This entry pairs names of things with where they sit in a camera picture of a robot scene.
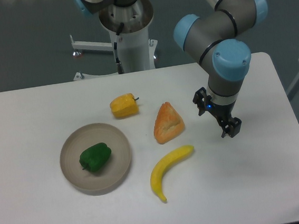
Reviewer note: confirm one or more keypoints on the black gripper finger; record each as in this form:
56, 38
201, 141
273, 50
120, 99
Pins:
230, 126
202, 101

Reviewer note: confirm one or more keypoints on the orange triangular bread piece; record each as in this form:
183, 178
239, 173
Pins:
168, 124

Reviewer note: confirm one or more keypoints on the yellow banana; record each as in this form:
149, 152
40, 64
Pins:
164, 165

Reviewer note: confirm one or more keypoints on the yellow bell pepper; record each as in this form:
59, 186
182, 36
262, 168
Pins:
124, 106

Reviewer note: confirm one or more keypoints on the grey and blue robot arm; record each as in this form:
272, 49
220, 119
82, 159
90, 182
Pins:
211, 42

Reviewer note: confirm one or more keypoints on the green bell pepper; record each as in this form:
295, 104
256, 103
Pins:
95, 157

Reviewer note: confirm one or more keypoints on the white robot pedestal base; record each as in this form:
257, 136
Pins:
130, 44

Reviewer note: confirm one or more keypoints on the beige round plate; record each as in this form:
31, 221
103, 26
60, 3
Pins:
115, 170

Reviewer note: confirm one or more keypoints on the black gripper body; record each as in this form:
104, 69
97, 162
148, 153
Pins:
221, 113

